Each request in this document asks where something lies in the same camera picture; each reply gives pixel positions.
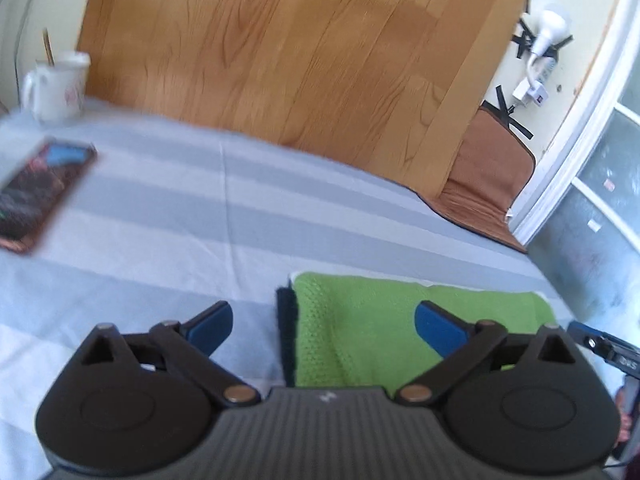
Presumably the smartphone in brown case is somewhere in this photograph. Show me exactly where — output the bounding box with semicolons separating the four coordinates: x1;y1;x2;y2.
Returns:
0;137;99;257

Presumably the black tape cross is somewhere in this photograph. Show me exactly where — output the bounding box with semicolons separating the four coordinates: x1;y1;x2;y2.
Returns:
481;86;535;142
514;17;573;60

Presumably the brown seat cushion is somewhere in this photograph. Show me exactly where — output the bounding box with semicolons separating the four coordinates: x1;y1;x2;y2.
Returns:
434;101;537;254

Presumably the frosted glass door panel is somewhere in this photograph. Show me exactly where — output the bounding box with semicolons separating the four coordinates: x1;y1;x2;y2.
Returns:
525;80;640;331

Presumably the white mug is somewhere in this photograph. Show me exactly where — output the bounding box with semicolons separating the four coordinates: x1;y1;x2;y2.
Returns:
21;51;92;125

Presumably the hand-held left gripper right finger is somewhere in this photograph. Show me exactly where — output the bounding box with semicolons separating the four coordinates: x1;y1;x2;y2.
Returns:
397;301;586;406

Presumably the grey striped bedsheet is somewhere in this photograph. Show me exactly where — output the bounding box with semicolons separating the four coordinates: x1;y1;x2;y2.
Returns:
0;95;576;480

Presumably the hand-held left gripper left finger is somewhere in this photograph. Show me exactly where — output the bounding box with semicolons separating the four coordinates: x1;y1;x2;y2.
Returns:
80;301;261;407

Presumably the person's right hand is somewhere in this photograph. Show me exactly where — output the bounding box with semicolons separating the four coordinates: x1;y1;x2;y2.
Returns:
616;389;633;445

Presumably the white door frame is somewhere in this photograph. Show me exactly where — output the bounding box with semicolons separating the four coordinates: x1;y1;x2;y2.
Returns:
507;0;640;246

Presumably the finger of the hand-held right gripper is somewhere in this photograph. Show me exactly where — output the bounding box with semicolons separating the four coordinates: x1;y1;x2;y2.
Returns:
567;322;640;377

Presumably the wooden headboard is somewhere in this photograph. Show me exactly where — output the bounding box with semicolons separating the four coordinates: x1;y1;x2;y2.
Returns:
76;0;523;202

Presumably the navy white green knitted sweater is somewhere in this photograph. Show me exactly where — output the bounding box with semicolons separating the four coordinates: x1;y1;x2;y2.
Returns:
276;272;559;389

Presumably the thin dark cable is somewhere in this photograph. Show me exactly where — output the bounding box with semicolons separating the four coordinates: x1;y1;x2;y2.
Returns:
14;0;42;106

